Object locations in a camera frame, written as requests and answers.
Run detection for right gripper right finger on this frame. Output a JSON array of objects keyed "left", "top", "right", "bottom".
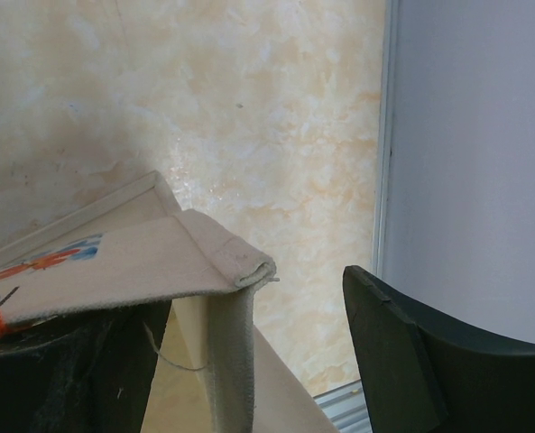
[{"left": 342, "top": 265, "right": 535, "bottom": 432}]

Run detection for canvas bag orange handles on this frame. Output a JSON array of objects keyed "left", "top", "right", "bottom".
[{"left": 0, "top": 172, "right": 334, "bottom": 432}]

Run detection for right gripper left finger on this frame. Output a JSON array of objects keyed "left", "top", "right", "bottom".
[{"left": 0, "top": 301, "right": 171, "bottom": 433}]

